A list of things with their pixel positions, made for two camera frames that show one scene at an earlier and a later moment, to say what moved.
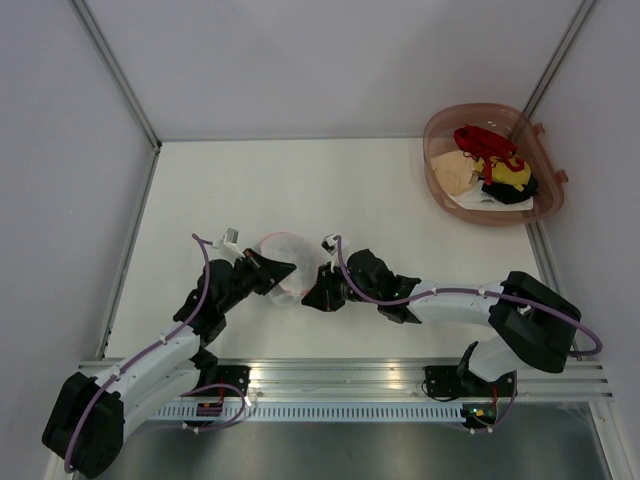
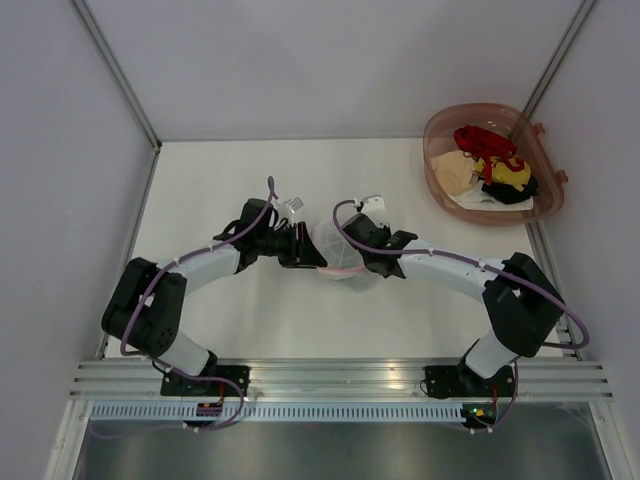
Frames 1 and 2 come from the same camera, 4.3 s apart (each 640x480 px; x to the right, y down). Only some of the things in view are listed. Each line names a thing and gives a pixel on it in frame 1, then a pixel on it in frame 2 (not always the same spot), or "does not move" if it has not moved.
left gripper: [267, 272] -> [301, 252]
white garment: [479, 199] does not move
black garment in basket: [507, 193] does not move
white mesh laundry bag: [296, 251] -> [343, 258]
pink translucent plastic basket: [488, 165] does not move
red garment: [487, 146] does not move
